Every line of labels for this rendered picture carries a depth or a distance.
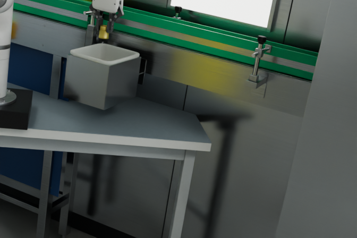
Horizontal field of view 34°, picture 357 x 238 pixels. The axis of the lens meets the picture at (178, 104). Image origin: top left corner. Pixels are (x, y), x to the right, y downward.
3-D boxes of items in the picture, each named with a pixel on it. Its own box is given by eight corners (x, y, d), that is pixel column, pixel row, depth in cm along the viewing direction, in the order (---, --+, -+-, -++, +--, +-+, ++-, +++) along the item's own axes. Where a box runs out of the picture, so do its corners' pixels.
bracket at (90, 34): (105, 46, 227) (108, 28, 225) (92, 50, 219) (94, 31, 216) (98, 44, 228) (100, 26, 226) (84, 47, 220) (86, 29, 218)
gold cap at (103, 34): (105, 39, 205) (106, 27, 204) (96, 37, 207) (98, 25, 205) (110, 38, 208) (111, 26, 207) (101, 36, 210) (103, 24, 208)
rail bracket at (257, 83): (265, 97, 206) (278, 34, 199) (249, 108, 191) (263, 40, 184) (252, 93, 207) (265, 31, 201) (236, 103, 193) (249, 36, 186)
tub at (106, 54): (139, 76, 217) (142, 53, 215) (107, 87, 198) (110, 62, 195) (99, 64, 224) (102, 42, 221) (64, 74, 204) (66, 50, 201)
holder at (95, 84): (142, 93, 224) (148, 54, 220) (103, 110, 200) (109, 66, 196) (104, 82, 231) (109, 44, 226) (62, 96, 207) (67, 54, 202)
